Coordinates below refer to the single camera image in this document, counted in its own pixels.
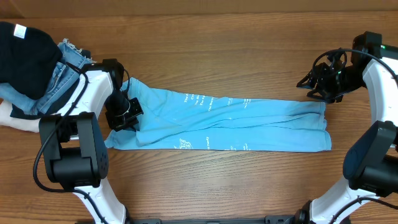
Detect light blue printed t-shirt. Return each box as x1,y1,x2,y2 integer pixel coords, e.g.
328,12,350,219
105,78,331,152

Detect black folded garment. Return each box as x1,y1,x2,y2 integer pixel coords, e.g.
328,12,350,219
1,22,62,100

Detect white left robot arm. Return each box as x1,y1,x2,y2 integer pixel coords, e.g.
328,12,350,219
32,58,143,223

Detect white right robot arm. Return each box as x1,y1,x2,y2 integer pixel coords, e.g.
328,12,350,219
264,31,397,224

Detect dark navy folded garment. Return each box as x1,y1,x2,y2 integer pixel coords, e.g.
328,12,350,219
11,50,91,120

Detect beige folded cloth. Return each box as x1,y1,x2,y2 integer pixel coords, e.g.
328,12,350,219
0,100,40,133

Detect blue denim jeans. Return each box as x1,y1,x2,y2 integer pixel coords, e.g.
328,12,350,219
1,38,93,116

